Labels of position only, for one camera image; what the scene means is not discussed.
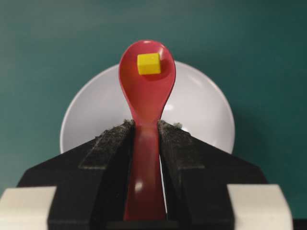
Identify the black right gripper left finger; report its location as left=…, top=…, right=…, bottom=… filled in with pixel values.
left=18, top=120, right=134, bottom=230

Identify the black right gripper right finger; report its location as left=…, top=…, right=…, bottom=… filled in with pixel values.
left=157, top=120, right=267, bottom=230

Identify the red plastic spoon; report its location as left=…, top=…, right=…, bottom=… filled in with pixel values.
left=118, top=40, right=176, bottom=221

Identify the yellow hexagonal prism block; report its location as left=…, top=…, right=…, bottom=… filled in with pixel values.
left=137, top=53, right=161, bottom=75

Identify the white bowl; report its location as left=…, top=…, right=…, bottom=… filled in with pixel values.
left=59, top=62, right=235, bottom=153

